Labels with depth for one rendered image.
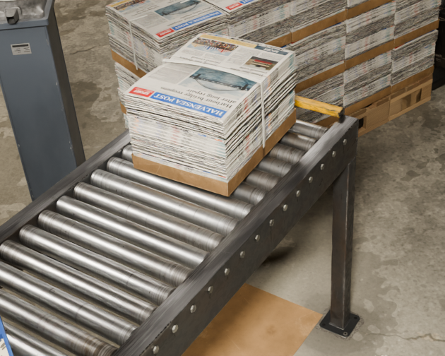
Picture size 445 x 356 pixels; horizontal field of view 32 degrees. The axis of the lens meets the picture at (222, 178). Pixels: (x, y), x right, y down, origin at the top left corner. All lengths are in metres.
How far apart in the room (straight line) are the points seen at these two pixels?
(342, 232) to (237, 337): 0.54
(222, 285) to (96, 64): 2.75
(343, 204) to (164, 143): 0.64
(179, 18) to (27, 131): 0.65
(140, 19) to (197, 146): 1.01
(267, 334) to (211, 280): 0.98
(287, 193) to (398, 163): 1.55
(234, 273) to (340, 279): 0.79
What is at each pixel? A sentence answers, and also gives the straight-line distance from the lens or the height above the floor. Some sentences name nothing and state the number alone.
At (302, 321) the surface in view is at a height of 0.00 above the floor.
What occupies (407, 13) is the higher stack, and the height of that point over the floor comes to 0.52.
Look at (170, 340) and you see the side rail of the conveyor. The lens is 1.63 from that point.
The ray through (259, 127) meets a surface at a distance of 1.96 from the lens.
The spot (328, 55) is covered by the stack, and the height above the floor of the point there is 0.48.
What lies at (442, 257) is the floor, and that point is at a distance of 2.96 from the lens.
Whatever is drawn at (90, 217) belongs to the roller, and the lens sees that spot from 1.91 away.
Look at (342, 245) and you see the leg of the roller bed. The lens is 2.41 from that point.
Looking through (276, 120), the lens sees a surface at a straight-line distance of 2.04.
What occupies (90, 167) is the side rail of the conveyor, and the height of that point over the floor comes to 0.80.
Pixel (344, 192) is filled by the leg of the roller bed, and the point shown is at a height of 0.57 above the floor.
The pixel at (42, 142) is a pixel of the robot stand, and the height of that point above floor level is 0.56.
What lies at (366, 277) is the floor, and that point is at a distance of 2.84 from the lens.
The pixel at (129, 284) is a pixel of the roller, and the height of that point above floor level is 0.79.
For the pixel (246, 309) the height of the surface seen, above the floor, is 0.00.
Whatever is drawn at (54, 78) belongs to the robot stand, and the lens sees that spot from 2.55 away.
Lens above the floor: 1.96
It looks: 36 degrees down
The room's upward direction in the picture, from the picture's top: 5 degrees counter-clockwise
